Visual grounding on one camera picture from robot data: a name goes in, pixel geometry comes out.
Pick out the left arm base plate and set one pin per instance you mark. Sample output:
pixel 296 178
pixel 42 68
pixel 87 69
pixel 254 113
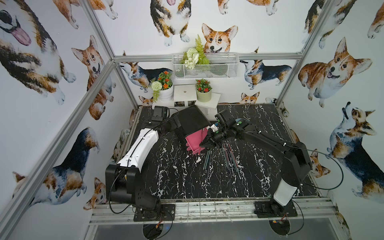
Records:
pixel 163 212

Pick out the white wire basket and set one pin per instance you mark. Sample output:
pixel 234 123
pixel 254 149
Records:
pixel 221 66

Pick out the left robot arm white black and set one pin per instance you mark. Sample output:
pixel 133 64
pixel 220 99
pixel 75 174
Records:
pixel 124 183

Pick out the red pencil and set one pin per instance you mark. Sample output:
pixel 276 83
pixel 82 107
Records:
pixel 232 156

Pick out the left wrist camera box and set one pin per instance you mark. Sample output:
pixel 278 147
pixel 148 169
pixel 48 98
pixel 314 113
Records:
pixel 160 113

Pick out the teal pencil right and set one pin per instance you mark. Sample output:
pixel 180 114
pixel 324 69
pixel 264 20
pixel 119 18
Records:
pixel 238 173

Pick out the green pot red flowers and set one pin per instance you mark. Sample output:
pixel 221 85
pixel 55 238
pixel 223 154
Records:
pixel 204 90

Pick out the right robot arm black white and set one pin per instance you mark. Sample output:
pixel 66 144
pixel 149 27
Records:
pixel 293 158

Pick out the white stepped display stand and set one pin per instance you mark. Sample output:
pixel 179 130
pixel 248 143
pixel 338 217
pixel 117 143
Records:
pixel 185 96

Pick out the teal plastic dustpan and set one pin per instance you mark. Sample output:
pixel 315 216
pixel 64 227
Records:
pixel 242 121

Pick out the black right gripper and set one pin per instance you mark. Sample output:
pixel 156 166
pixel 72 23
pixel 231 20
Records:
pixel 211 139

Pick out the green white artificial fern flowers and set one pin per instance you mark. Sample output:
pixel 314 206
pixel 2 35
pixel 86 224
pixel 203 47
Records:
pixel 195 56

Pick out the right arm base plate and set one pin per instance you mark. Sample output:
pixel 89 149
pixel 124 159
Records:
pixel 271 209

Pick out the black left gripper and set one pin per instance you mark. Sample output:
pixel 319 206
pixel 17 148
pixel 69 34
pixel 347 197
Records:
pixel 182 135

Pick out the white pot orange flowers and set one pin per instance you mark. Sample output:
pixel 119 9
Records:
pixel 162 87

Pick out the black drawer cabinet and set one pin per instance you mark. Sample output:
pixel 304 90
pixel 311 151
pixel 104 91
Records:
pixel 190 120

